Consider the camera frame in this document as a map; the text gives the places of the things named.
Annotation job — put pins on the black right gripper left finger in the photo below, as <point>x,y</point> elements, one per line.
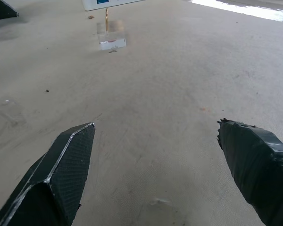
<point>68,169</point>

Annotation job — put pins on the clear acrylic block card stand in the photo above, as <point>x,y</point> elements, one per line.
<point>111,35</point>

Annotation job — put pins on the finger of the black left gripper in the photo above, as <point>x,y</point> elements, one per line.
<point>1,9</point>

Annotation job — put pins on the white sign card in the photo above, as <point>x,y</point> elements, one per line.
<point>103,4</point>

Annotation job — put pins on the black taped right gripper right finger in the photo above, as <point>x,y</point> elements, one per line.
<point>254,164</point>

